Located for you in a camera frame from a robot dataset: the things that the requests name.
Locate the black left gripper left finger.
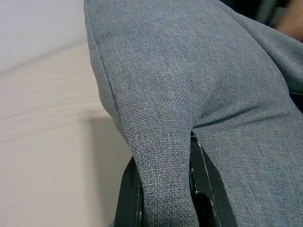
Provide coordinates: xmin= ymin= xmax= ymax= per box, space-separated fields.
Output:
xmin=114 ymin=160 xmax=144 ymax=227

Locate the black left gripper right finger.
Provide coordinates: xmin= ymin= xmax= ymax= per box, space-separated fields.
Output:
xmin=188 ymin=131 xmax=238 ymax=227

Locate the grey fabric pillow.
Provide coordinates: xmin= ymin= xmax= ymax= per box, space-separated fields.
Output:
xmin=83 ymin=0 xmax=303 ymax=227

